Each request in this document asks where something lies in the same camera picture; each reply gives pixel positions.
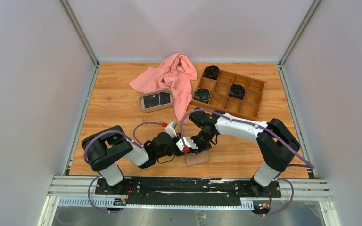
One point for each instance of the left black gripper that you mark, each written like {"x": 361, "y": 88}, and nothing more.
{"x": 179, "y": 153}

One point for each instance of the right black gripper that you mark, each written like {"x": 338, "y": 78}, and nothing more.
{"x": 197, "y": 151}

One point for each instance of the pink card holder wallet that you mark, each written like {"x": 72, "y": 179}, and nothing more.
{"x": 192, "y": 159}

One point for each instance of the beige oval card tray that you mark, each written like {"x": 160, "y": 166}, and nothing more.
{"x": 156, "y": 108}

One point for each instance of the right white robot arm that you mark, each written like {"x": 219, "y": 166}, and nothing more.
{"x": 276, "y": 143}

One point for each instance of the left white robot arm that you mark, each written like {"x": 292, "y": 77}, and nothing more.
{"x": 102, "y": 151}

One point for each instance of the rolled belt front left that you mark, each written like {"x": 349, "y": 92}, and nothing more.
{"x": 202, "y": 95}

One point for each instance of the rolled belt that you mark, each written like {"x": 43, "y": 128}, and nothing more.
{"x": 211, "y": 72}
{"x": 237, "y": 91}
{"x": 202, "y": 95}

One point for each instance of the wooden divided tray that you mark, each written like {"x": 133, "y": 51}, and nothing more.
{"x": 248, "y": 108}

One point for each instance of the rolled belt middle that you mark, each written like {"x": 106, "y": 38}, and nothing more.
{"x": 237, "y": 91}

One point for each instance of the rolled belt back left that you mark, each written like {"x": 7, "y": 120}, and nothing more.
{"x": 211, "y": 72}

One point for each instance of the pink cloth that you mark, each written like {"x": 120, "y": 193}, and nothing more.
{"x": 175, "y": 73}

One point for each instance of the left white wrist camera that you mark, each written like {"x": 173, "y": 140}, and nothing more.
{"x": 170, "y": 129}

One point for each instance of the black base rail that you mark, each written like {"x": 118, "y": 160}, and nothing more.
{"x": 189, "y": 192}

